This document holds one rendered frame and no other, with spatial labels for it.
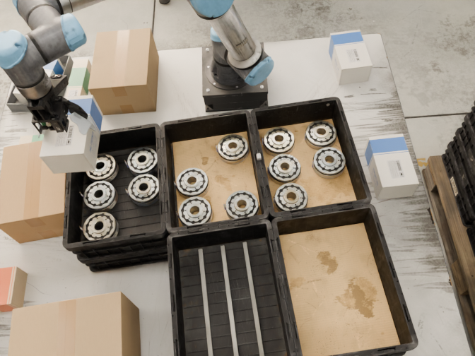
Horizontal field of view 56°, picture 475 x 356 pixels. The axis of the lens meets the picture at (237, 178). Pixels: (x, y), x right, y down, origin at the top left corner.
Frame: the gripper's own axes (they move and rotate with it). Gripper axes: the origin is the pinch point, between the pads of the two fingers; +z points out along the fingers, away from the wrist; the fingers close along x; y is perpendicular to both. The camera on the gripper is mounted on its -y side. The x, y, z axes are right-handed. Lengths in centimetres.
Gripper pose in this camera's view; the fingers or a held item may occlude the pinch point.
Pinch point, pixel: (71, 130)
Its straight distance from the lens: 135.4
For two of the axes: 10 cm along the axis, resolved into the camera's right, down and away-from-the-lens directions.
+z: 0.6, 4.9, 8.7
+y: 0.4, 8.7, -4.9
